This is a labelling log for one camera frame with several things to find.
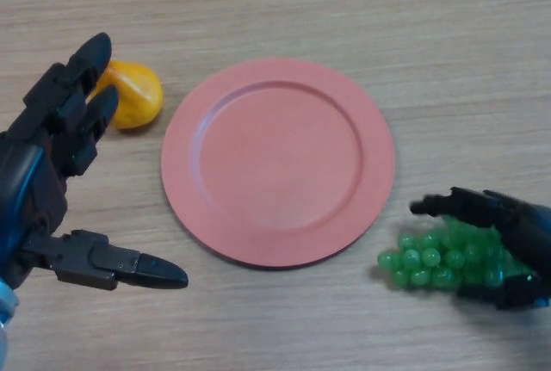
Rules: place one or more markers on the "green grapes bunch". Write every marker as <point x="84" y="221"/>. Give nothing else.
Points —
<point x="430" y="259"/>

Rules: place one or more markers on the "pink round plate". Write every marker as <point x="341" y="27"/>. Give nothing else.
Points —
<point x="280" y="160"/>

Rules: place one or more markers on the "yellow orange fruit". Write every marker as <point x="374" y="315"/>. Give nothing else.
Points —
<point x="138" y="100"/>

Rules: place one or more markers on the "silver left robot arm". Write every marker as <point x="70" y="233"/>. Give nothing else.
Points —
<point x="5" y="328"/>

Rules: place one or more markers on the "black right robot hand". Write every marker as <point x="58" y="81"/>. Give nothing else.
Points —
<point x="525" y="233"/>

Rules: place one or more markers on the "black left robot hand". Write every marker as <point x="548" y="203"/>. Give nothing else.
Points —
<point x="39" y="164"/>

